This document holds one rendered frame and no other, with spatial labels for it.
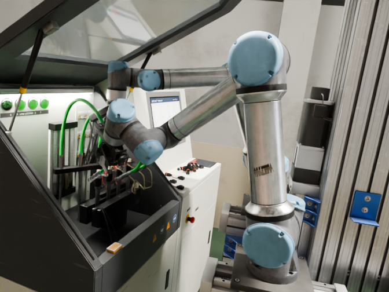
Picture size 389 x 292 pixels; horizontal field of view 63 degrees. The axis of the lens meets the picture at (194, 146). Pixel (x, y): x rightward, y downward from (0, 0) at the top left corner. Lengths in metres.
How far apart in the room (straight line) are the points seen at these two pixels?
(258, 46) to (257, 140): 0.20
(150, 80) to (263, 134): 0.53
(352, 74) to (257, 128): 0.40
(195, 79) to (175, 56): 2.13
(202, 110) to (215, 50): 2.35
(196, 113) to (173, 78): 0.28
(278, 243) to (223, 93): 0.41
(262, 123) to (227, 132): 2.53
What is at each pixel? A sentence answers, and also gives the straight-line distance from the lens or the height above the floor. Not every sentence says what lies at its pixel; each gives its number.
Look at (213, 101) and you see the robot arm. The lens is 0.90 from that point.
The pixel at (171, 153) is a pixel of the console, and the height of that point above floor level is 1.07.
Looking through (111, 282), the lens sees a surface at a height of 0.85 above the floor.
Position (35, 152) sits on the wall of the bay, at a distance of 1.53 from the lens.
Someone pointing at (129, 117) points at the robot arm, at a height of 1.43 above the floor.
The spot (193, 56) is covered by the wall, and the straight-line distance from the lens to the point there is 3.27.
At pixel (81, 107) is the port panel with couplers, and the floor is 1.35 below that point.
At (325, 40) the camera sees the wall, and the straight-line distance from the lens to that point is 3.27.
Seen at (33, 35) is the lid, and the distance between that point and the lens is 1.10.
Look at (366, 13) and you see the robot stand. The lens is 1.06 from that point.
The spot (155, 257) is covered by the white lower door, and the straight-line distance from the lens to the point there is 1.51.
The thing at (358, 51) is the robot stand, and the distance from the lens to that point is 1.05.
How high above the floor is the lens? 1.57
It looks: 12 degrees down
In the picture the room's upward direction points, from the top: 6 degrees clockwise
